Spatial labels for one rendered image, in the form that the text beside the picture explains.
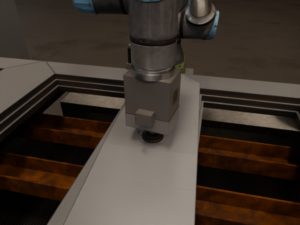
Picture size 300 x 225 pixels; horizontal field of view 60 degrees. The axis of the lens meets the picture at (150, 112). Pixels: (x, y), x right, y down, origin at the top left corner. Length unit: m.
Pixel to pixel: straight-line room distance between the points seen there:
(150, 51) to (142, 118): 0.12
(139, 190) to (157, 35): 0.24
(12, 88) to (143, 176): 0.49
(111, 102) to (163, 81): 0.63
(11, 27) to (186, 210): 1.22
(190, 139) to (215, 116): 0.46
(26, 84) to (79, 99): 0.31
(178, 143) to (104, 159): 0.14
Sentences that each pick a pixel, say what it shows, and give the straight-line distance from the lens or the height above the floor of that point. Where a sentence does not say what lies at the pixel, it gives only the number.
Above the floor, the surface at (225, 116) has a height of 0.68.
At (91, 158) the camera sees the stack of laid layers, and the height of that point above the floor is 0.87.
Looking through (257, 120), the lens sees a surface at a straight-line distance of 0.99.
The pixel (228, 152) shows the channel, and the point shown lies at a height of 0.68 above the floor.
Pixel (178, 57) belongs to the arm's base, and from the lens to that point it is 1.16.
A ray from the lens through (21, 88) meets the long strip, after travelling 0.80.
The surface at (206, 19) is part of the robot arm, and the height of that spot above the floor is 0.97.
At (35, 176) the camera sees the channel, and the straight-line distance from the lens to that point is 0.77.
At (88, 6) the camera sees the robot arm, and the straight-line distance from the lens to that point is 0.54.
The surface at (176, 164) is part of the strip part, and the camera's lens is 0.46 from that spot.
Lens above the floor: 1.19
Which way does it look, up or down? 32 degrees down
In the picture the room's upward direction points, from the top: straight up
